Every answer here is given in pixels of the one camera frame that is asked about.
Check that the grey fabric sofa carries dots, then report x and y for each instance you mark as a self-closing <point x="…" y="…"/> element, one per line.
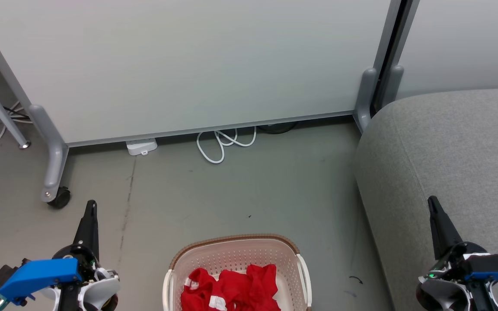
<point x="448" y="164"/>

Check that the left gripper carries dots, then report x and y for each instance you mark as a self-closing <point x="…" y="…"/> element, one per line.
<point x="85" y="261"/>

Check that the beige perforated laundry basket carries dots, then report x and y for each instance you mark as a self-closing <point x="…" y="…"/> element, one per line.
<point x="236" y="252"/>

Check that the white partition panel dark edge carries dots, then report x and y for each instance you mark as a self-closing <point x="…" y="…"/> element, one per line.
<point x="461" y="43"/>

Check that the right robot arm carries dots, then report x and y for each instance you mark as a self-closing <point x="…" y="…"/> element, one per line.
<point x="443" y="296"/>

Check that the white partition panel grey frame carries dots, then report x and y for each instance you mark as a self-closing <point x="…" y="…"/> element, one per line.
<point x="188" y="65"/>

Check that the white power adapter box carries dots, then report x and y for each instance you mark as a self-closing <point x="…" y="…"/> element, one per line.
<point x="142" y="146"/>

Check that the plain red garment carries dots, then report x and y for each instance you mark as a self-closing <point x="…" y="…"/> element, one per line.
<point x="260" y="283"/>

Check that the black caster wheel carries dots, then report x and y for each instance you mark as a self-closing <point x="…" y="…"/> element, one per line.
<point x="61" y="198"/>

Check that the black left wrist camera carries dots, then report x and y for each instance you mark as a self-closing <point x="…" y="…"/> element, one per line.
<point x="2" y="276"/>

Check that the grey partition foot with caster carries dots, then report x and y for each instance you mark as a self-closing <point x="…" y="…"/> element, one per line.
<point x="53" y="160"/>

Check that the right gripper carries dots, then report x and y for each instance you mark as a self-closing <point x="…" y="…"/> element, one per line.
<point x="454" y="259"/>

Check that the small black curved scrap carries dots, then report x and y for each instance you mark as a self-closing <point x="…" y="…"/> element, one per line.
<point x="356" y="280"/>

